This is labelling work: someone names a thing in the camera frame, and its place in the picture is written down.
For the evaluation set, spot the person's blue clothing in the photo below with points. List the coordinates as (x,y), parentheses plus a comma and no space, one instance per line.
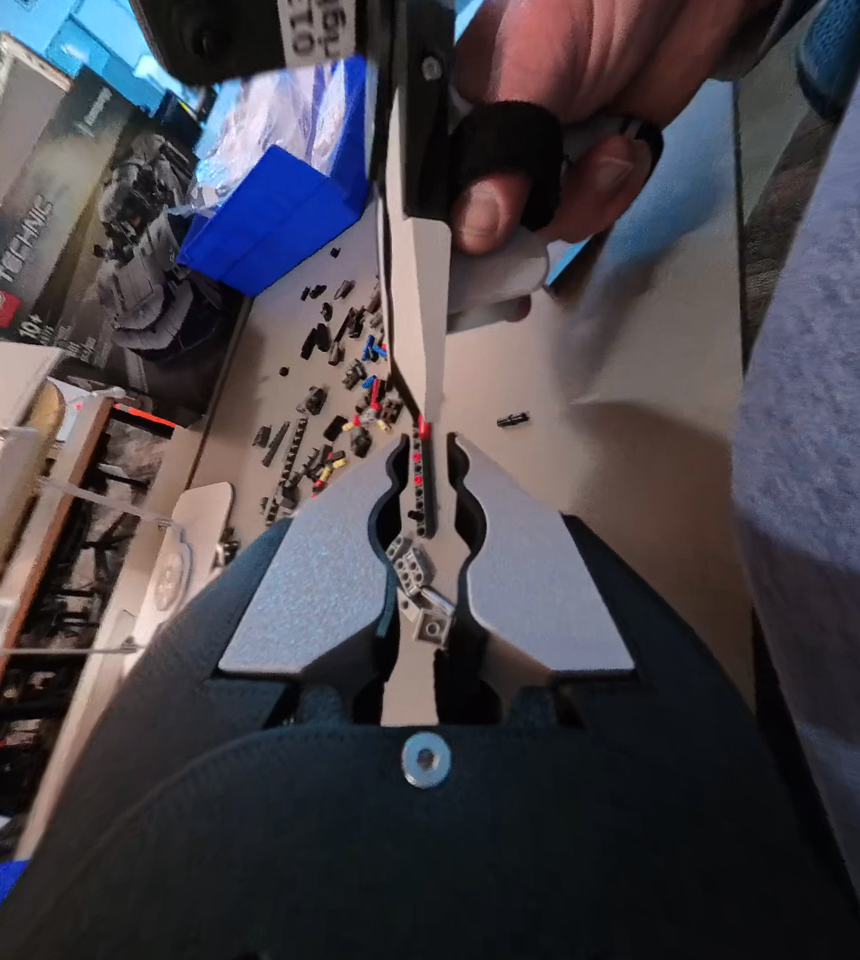
(835,450)

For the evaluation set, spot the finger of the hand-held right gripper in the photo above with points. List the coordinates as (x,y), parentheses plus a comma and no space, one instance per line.
(422,300)

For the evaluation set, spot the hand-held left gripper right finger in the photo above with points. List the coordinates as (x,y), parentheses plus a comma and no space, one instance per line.
(550,600)

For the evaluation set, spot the pile of lego pieces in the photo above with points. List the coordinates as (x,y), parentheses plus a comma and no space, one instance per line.
(317,341)

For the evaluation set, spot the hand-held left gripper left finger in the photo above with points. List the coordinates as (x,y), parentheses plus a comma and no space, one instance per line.
(302,600)

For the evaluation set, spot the black lego set box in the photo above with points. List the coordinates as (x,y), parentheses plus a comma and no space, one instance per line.
(62,225)

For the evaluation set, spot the light grey T-shaped lego beam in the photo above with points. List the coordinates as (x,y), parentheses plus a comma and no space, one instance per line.
(409,564)

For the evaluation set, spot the black long lego beam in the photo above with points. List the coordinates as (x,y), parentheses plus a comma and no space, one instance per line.
(424,517)

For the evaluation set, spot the light grey long lego beam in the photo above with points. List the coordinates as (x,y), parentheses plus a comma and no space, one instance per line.
(430,598)

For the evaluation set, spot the clear plastic bag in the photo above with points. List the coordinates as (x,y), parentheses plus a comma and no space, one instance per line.
(280,112)

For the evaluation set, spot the long dark grey lego plate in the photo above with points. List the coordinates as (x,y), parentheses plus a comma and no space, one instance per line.
(291,457)

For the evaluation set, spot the silver equipment case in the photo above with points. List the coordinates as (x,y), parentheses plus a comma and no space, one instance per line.
(17,112)

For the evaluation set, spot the person's right hand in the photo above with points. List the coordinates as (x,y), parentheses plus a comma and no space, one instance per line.
(610,52)

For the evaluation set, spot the black lego pin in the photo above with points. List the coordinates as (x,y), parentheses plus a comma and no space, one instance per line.
(512,419)

